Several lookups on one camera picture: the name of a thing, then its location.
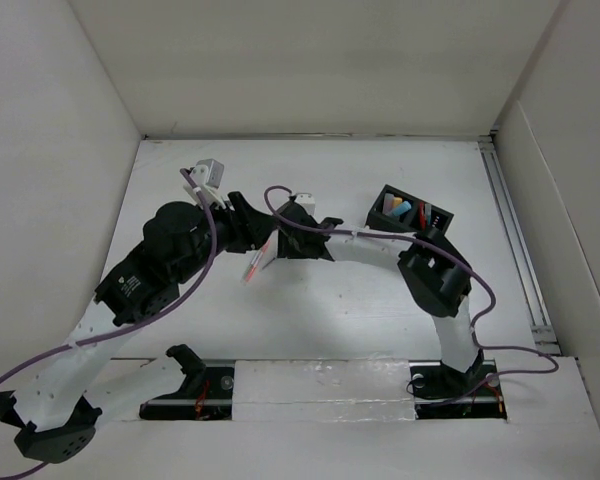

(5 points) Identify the red gel pen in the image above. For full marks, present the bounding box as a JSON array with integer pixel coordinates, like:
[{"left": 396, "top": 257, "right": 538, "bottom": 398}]
[{"left": 419, "top": 202, "right": 429, "bottom": 231}]

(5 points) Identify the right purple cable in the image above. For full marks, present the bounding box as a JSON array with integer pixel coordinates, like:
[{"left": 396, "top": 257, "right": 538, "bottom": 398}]
[{"left": 263, "top": 184, "right": 561, "bottom": 406}]

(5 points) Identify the purple cable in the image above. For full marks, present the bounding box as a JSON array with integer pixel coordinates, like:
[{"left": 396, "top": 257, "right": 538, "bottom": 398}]
[
  {"left": 263, "top": 184, "right": 561, "bottom": 406},
  {"left": 0, "top": 167, "right": 221, "bottom": 479}
]

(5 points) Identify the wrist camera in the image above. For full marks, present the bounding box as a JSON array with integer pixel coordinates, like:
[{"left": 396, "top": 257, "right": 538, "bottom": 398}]
[
  {"left": 295, "top": 193, "right": 316, "bottom": 216},
  {"left": 184, "top": 159, "right": 226, "bottom": 208}
]

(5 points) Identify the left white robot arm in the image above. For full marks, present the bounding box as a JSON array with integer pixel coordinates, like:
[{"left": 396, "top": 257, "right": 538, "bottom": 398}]
[{"left": 0, "top": 192, "right": 275, "bottom": 464}]

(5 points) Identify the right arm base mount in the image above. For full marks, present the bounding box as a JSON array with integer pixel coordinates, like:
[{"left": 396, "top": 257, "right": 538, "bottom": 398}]
[{"left": 405, "top": 362, "right": 507, "bottom": 420}]

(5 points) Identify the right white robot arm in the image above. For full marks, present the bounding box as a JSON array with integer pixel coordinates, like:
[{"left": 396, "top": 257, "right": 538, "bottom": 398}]
[{"left": 276, "top": 196, "right": 484, "bottom": 394}]

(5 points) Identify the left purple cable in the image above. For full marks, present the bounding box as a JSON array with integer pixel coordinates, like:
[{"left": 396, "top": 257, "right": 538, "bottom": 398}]
[{"left": 0, "top": 167, "right": 221, "bottom": 479}]

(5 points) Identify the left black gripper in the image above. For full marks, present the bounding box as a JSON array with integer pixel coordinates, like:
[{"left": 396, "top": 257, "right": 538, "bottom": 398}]
[{"left": 173, "top": 192, "right": 278, "bottom": 284}]

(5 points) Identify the pink red pen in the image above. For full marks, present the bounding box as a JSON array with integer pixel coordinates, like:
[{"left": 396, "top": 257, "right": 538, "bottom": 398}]
[{"left": 241, "top": 239, "right": 274, "bottom": 285}]

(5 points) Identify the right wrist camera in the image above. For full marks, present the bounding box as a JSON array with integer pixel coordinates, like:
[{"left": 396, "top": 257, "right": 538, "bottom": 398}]
[{"left": 295, "top": 193, "right": 316, "bottom": 216}]

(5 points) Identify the blue pen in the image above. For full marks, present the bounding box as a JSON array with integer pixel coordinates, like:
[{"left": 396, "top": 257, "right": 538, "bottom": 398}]
[{"left": 423, "top": 203, "right": 432, "bottom": 225}]

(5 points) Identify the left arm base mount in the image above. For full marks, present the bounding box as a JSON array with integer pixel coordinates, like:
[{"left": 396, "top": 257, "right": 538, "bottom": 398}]
[{"left": 139, "top": 361, "right": 235, "bottom": 421}]

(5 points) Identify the black two-compartment organizer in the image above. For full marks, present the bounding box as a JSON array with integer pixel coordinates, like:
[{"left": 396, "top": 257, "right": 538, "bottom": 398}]
[{"left": 365, "top": 185, "right": 454, "bottom": 233}]

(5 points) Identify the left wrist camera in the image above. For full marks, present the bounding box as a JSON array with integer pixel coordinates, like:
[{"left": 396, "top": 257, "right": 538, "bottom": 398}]
[{"left": 184, "top": 159, "right": 226, "bottom": 208}]

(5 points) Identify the aluminium rail right side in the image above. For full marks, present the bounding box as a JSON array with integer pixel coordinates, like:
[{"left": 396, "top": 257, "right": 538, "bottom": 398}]
[{"left": 478, "top": 136, "right": 562, "bottom": 356}]

